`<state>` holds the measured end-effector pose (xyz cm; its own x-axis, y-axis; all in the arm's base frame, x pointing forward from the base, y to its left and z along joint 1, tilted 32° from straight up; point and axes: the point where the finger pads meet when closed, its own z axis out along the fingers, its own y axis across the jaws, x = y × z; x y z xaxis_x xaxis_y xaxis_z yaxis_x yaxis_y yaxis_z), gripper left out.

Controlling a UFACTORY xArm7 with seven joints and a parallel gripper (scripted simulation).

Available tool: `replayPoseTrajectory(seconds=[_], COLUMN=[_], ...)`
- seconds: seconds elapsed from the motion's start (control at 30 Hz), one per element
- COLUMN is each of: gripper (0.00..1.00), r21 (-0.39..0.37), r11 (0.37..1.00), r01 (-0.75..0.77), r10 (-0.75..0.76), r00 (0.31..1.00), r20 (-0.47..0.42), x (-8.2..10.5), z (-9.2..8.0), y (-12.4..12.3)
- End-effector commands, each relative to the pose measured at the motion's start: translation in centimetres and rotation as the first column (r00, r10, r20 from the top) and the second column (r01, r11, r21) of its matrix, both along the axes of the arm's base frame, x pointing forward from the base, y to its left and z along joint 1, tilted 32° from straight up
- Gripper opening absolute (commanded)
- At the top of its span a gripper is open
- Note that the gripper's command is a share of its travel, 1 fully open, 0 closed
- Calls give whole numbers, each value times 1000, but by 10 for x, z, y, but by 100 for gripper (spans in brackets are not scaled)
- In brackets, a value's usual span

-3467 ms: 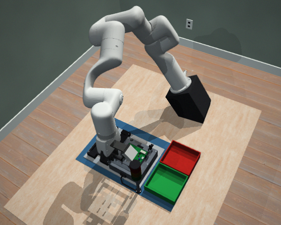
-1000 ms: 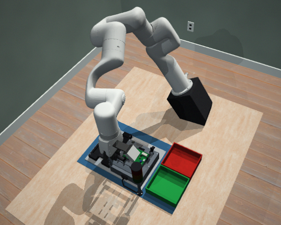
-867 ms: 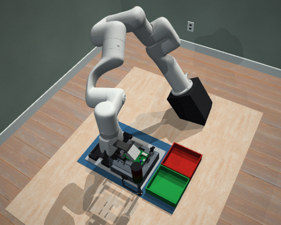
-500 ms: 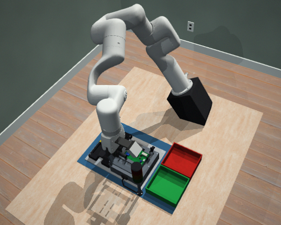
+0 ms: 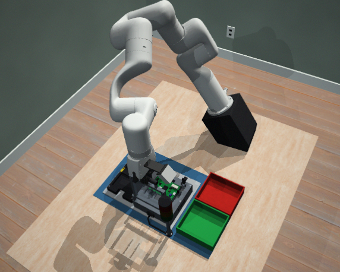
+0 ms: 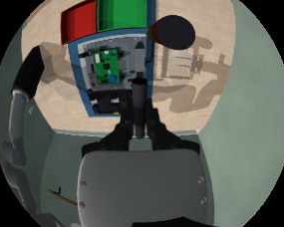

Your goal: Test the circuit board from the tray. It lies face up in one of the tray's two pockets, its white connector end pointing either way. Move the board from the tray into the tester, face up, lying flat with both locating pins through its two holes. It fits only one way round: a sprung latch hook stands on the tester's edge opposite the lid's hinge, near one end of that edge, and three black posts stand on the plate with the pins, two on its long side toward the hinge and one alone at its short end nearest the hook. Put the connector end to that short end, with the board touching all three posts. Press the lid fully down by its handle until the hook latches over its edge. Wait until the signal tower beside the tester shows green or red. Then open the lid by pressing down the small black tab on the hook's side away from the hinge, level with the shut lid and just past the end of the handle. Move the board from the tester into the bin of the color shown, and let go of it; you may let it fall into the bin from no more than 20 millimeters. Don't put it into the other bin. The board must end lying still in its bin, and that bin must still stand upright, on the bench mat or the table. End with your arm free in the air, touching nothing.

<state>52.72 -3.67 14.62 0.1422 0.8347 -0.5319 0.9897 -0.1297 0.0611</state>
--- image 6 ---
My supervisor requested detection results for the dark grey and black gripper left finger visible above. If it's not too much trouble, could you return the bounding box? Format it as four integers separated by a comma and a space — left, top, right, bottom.
82, 99, 135, 158

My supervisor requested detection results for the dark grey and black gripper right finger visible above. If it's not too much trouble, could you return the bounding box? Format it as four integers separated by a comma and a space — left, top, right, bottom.
145, 99, 200, 155

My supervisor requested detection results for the red open-top bin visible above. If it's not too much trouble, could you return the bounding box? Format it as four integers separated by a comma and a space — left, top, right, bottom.
61, 0, 98, 46

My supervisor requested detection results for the green circuit board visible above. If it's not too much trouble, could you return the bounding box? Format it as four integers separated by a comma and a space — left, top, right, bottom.
94, 49, 120, 85

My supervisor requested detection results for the green bin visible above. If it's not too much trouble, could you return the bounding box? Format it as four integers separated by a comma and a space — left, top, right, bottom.
98, 0, 146, 33

